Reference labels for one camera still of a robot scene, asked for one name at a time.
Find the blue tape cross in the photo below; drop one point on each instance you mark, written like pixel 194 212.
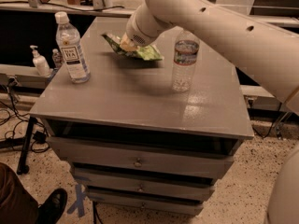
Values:
pixel 78 205

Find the black shoe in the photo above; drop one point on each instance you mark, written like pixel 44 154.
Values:
pixel 52 209

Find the black stand leg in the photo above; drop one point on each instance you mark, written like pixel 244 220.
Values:
pixel 23 168

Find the grey drawer cabinet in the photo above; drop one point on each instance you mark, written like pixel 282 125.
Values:
pixel 131 102

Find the white tea bottle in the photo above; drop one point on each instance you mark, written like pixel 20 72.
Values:
pixel 69 42

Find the grey metal shelf rail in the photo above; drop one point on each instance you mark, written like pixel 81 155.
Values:
pixel 284 22

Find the white pump sanitizer bottle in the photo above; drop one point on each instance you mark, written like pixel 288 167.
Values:
pixel 40 62

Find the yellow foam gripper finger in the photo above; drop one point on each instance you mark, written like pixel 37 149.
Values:
pixel 127 44

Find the middle grey drawer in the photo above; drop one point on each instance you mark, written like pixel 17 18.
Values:
pixel 105 180

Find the grey drawer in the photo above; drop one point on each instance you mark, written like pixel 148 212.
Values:
pixel 139 158
pixel 105 180
pixel 142 201

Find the green jalapeno chip bag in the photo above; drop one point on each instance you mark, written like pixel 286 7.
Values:
pixel 148 53

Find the brown trouser leg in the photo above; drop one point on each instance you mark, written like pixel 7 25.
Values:
pixel 17 206

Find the clear water bottle blue label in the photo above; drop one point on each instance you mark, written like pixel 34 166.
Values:
pixel 185 57

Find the top grey drawer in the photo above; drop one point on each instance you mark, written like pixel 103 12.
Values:
pixel 139 158

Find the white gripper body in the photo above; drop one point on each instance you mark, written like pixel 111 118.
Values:
pixel 135 32

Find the bottom grey drawer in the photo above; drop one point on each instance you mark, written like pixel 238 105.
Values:
pixel 142 201

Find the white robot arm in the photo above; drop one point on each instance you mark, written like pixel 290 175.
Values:
pixel 267 54

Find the small clear bottle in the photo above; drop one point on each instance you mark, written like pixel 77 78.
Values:
pixel 57 58

